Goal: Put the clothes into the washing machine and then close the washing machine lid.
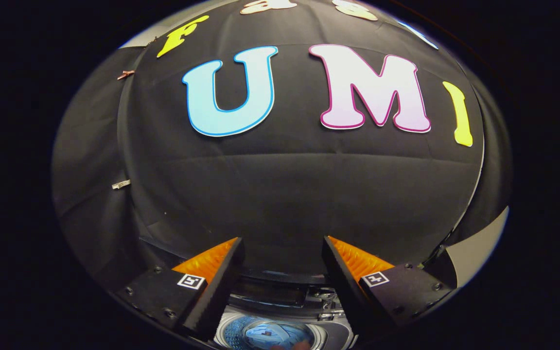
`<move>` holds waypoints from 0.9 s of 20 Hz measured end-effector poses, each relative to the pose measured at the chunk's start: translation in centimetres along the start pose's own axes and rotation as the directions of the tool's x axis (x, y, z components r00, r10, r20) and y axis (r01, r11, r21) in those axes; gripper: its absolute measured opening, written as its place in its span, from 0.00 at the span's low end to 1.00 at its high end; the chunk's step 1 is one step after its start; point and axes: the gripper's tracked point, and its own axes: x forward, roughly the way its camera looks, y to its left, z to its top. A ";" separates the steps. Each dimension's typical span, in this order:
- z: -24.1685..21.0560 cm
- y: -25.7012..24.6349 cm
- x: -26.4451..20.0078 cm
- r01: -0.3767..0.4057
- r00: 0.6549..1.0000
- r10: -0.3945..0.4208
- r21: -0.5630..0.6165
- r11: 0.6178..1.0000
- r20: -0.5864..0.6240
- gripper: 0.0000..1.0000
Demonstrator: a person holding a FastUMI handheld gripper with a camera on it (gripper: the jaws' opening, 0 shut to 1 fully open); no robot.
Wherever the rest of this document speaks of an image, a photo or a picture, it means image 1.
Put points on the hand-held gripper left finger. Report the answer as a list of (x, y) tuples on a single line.
[(217, 291)]

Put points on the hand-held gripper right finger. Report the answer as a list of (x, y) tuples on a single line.
[(345, 287)]

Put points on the dark grey washing machine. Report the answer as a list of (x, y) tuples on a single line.
[(280, 304)]

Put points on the light blue shirt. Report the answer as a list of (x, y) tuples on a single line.
[(275, 334)]

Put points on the black backdrop cloth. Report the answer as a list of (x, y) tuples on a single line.
[(285, 194)]

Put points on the grey cabinet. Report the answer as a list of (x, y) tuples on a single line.
[(479, 248)]

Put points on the silver clip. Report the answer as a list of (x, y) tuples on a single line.
[(120, 184)]

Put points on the copper clip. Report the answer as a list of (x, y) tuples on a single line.
[(125, 74)]

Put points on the white frame pole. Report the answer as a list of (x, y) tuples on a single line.
[(477, 180)]

